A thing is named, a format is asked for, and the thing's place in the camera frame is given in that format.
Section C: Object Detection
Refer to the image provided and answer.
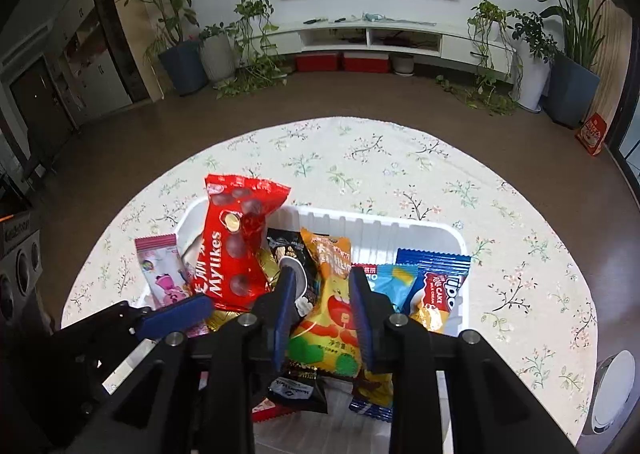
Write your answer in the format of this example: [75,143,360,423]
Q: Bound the built-in wall cabinet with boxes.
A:
[50,0,151,122]

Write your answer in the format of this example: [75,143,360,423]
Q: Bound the red paper bag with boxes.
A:
[575,113,610,156]

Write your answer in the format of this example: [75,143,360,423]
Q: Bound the blue cake snack packet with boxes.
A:
[396,248,472,334]

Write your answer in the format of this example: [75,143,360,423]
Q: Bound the orange green snack packet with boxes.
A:
[289,229,368,381]

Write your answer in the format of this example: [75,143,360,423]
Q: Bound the large-leaf plant in blue pot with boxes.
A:
[502,0,626,130]

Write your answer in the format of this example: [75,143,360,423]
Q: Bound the white trash bin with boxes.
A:
[575,349,638,454]

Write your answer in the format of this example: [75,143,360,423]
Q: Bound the black nut-print snack packet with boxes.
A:
[265,228,323,320]

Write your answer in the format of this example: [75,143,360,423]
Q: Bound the yellow brown snack packet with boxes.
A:
[351,366,397,409]

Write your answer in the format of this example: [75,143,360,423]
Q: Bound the red chocolate-ball snack packet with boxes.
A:
[204,174,292,313]

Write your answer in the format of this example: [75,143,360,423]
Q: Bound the bushy plant in white pot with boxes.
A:
[510,9,558,112]

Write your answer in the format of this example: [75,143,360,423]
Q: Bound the trailing plant in grey pot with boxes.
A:
[199,0,296,100]

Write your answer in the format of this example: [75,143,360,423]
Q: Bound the blue fish-print snack packet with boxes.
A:
[351,263,422,317]

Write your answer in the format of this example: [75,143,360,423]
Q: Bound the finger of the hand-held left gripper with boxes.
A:
[57,293,214,350]

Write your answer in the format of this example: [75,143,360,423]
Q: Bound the red storage box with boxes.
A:
[295,53,340,72]
[342,52,390,74]

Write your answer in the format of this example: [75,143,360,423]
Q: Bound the leafy tree in blue pot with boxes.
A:
[122,0,210,97]

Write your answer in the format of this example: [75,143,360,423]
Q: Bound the black blue-label snack packet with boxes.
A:
[266,368,330,416]

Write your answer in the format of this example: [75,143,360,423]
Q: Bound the red white snack packet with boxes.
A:
[251,401,298,424]

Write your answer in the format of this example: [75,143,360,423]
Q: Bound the blue striped snack packet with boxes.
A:
[349,396,395,424]

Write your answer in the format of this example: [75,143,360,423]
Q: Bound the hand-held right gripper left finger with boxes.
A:
[65,264,298,454]

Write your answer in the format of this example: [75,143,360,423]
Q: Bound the pink snack packet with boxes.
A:
[134,233,213,337]

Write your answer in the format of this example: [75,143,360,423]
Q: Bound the white plastic tray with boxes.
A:
[141,198,472,454]

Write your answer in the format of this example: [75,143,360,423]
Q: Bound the white television cabinet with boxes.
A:
[277,16,516,70]

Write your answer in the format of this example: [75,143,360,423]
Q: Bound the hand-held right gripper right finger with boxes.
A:
[348,265,581,454]

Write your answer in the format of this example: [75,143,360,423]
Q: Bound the dark door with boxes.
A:
[9,56,81,140]

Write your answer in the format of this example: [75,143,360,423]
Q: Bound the trailing vine plant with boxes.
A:
[435,0,521,116]

